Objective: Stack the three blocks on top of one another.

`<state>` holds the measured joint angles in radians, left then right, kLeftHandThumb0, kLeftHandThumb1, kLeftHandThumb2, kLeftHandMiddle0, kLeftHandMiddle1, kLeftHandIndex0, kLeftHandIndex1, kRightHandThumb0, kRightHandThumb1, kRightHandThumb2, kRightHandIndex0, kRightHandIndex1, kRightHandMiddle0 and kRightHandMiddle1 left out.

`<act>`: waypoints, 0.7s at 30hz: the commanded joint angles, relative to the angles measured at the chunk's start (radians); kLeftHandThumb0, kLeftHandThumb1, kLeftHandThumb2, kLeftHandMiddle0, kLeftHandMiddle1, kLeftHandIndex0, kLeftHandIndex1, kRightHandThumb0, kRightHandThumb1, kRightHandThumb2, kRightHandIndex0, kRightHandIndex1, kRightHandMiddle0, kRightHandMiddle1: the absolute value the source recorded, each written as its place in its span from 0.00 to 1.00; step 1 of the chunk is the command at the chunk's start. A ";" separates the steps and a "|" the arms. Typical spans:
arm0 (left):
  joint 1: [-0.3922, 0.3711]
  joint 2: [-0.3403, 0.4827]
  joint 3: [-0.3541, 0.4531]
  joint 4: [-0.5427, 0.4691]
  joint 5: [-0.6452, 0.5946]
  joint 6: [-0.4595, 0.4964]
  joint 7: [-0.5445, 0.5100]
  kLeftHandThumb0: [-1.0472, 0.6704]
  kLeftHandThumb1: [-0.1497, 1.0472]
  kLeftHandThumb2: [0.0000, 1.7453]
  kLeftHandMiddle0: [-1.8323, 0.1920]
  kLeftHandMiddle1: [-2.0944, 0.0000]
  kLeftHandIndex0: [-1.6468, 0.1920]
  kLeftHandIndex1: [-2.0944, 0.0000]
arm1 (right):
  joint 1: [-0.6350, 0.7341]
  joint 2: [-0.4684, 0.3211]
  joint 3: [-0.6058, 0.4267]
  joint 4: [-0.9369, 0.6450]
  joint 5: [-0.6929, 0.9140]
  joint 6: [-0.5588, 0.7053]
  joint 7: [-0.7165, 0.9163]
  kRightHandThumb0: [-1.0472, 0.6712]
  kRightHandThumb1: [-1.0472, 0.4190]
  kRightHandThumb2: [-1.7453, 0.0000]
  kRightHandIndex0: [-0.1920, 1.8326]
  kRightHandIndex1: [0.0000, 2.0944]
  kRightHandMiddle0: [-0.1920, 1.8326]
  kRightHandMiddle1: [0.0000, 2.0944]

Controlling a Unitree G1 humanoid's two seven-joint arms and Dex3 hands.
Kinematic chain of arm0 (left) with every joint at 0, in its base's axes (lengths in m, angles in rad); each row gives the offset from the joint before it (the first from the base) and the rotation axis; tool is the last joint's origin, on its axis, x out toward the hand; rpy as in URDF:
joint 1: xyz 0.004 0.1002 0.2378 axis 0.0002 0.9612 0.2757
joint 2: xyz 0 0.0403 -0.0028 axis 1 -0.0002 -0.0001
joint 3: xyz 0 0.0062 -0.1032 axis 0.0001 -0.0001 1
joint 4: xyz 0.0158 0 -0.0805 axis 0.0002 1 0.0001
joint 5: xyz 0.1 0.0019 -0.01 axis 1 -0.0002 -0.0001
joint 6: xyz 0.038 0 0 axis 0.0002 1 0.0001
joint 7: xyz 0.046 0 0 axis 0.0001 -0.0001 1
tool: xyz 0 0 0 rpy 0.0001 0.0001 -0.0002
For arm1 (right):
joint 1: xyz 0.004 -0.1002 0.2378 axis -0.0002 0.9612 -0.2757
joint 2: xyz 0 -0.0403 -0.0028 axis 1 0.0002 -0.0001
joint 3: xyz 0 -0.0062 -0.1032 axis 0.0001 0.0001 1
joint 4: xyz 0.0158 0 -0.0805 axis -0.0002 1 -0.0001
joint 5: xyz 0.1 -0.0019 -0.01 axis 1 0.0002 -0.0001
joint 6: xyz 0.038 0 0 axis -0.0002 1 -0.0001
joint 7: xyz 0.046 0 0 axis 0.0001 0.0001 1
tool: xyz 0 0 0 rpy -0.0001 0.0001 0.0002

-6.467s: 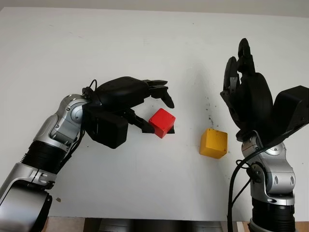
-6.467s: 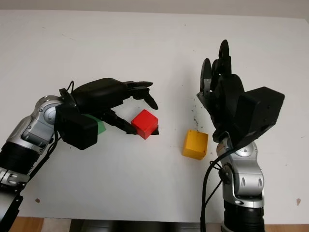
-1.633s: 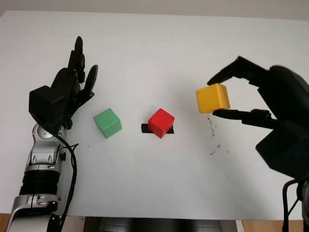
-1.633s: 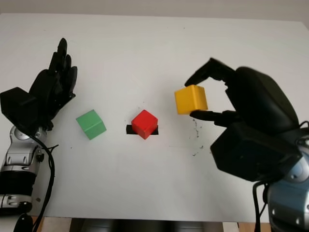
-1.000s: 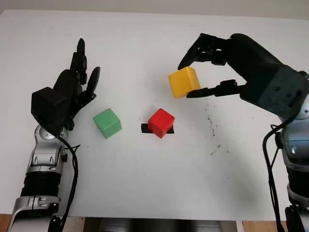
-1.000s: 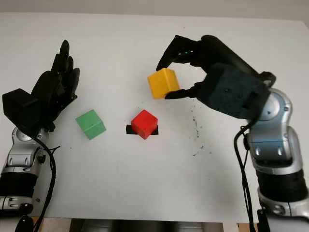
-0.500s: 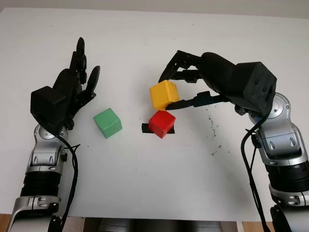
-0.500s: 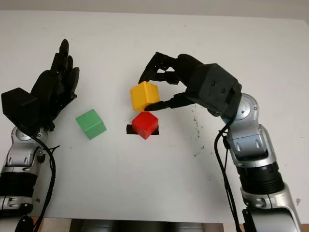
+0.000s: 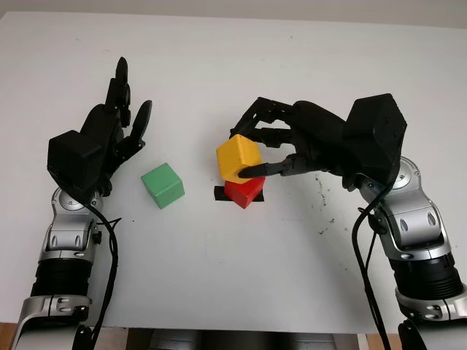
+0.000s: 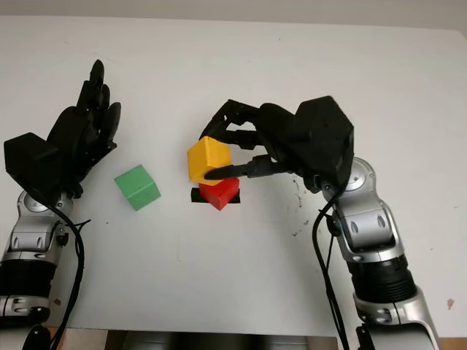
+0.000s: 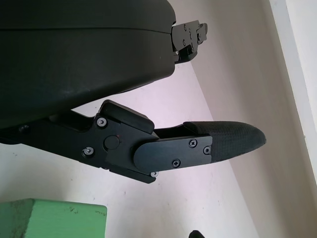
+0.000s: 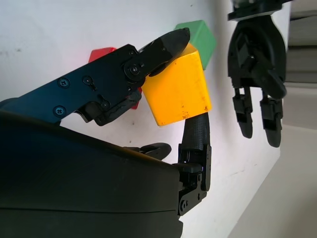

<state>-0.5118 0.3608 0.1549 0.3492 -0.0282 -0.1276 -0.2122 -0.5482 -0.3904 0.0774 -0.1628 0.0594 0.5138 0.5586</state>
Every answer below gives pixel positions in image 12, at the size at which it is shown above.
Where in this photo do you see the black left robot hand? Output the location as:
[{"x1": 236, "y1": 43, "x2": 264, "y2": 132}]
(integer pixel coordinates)
[{"x1": 227, "y1": 3, "x2": 288, "y2": 147}]

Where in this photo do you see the red cube block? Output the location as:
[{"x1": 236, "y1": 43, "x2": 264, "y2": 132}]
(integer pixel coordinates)
[{"x1": 89, "y1": 46, "x2": 143, "y2": 110}]

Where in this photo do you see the green cube block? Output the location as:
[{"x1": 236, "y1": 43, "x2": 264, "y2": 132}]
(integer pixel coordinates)
[{"x1": 174, "y1": 20, "x2": 216, "y2": 71}]

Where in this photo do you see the yellow cube block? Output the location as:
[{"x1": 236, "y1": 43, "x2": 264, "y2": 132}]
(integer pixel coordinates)
[{"x1": 143, "y1": 44, "x2": 212, "y2": 126}]

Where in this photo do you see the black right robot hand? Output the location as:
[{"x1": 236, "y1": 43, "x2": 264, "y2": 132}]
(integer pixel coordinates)
[{"x1": 0, "y1": 27, "x2": 213, "y2": 238}]

